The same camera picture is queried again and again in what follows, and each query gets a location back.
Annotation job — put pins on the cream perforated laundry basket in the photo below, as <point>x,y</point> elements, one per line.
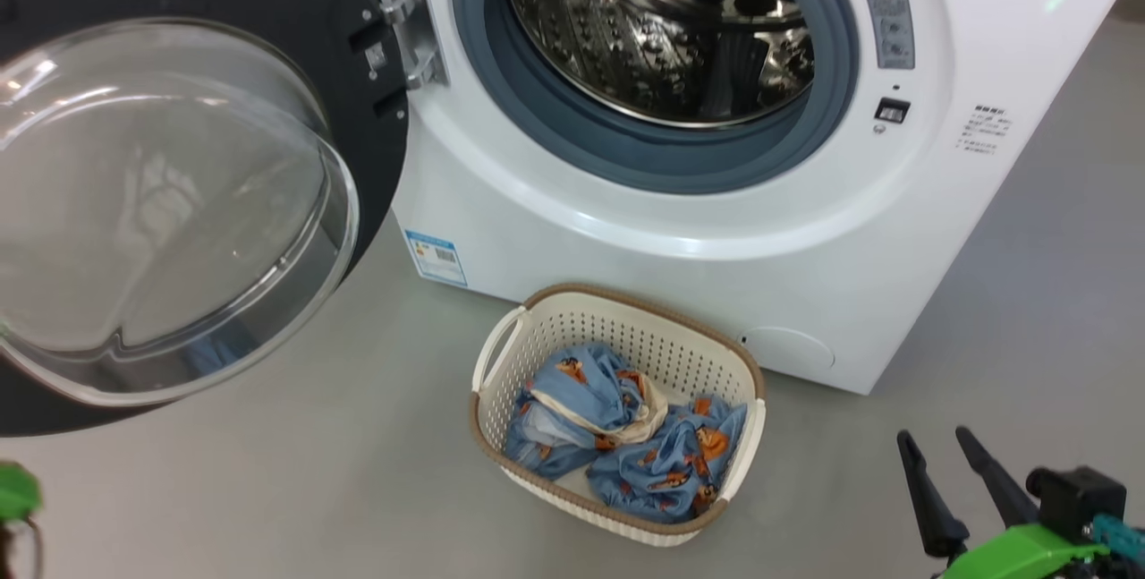
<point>617,328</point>

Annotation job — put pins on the silver metal door hinge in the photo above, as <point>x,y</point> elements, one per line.
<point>416,33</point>

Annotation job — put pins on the stainless steel washing machine drum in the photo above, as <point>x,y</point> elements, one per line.
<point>626,42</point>

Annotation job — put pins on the blue energy label sticker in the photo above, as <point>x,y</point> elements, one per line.
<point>436,258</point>

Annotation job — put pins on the black door latch socket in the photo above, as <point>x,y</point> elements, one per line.
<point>892,110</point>

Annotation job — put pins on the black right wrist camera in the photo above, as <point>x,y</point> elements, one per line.
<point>1078,498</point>

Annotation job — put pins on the white front-load washing machine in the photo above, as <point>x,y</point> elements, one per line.
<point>626,230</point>

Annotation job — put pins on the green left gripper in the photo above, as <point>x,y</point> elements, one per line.
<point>18,491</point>

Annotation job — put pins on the round white filter cover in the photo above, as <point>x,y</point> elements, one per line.
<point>787,353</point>

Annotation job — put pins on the grey rubber door gasket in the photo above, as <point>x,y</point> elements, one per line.
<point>555,123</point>

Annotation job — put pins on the blue garment with cream lining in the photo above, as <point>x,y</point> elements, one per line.
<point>581,391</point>

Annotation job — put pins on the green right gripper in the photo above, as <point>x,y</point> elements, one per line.
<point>1020,554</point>

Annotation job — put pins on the blue garment with orange print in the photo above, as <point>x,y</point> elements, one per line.
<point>666,472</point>

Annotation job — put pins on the grey warning sticker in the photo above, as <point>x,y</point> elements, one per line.
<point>888,20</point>

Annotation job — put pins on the black round glass washer door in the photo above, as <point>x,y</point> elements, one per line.
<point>161,194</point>

